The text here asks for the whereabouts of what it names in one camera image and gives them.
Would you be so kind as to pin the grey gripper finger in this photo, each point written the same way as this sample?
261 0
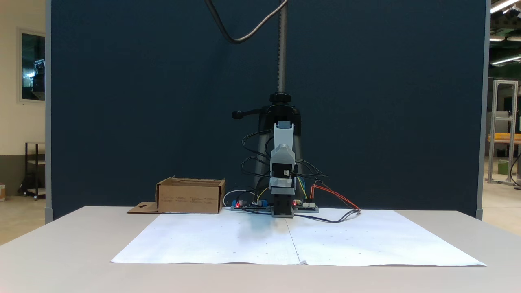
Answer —
283 188

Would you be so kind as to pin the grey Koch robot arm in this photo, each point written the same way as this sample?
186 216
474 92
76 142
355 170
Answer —
283 136

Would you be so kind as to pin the green bin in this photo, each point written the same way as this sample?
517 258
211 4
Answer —
503 167

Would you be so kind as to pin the blue circuit board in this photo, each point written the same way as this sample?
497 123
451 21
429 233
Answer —
260 203

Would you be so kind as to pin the dark motor driver board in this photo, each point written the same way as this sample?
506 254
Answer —
308 207

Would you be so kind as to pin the white paper sheet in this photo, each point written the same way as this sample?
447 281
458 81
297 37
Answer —
386 244
220 240

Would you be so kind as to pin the brown cardboard box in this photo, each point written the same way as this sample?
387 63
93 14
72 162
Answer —
189 199

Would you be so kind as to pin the dark blue partition panel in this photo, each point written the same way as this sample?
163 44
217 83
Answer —
122 101

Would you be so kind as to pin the orange workbench top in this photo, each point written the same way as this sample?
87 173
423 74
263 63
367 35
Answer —
504 138

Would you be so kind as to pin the dark shelf cart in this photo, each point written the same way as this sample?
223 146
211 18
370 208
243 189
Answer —
36 171

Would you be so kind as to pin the black camera tripod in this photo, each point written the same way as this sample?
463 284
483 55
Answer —
281 106

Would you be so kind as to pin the aluminium profile frame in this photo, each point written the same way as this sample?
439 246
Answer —
494 130

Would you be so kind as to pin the wall window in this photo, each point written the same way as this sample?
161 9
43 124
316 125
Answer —
32 67

